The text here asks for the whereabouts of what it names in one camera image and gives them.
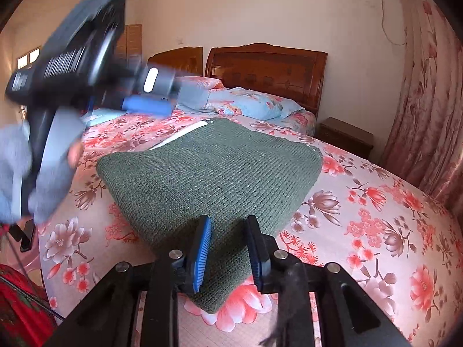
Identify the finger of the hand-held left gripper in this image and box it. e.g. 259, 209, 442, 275
122, 96, 171, 118

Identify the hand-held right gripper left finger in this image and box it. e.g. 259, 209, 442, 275
43, 215, 214, 347

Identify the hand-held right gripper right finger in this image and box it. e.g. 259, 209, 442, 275
245, 215, 413, 347

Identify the green and white knitted sweater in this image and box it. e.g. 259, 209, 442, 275
96, 117, 323, 313

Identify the person's left hand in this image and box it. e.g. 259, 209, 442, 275
28, 108, 86, 225

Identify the blue and pink floral pillow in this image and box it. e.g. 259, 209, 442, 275
173, 76, 225, 111

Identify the small wooden headboard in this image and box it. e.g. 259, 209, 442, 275
148, 46, 204, 77

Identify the bed with pink floral sheet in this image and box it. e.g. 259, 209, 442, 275
38, 76, 457, 347

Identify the large carved wooden headboard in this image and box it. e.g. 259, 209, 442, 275
205, 43, 328, 117

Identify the dark wooden nightstand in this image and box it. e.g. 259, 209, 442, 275
314, 117, 374, 160

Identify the red patterned cloth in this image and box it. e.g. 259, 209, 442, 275
0, 263, 56, 347

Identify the pink floral curtain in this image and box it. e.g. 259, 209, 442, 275
380, 0, 463, 210

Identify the small wall window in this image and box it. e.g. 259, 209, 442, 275
17, 45, 43, 70

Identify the wall calendar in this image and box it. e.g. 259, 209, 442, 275
119, 24, 142, 59

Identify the black floor cable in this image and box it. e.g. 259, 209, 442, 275
0, 274, 66, 322

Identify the thin wall cable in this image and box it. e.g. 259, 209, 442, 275
375, 0, 407, 46

